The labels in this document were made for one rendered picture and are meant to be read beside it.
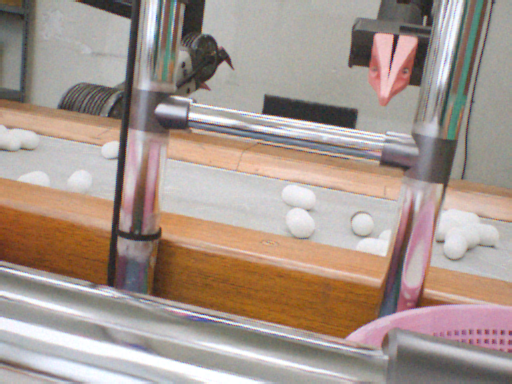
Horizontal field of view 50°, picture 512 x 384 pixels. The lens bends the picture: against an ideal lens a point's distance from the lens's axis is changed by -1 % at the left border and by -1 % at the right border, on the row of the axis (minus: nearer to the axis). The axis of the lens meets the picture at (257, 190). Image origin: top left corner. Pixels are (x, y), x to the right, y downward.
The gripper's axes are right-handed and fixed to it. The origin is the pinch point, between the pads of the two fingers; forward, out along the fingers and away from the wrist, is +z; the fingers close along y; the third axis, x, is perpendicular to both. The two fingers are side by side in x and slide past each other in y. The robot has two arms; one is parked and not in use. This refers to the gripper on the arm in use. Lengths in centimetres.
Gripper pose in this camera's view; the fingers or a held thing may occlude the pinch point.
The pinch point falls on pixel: (384, 96)
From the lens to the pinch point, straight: 62.2
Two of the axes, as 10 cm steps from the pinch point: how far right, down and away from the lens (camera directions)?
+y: 9.6, 1.9, -2.0
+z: -2.7, 7.6, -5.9
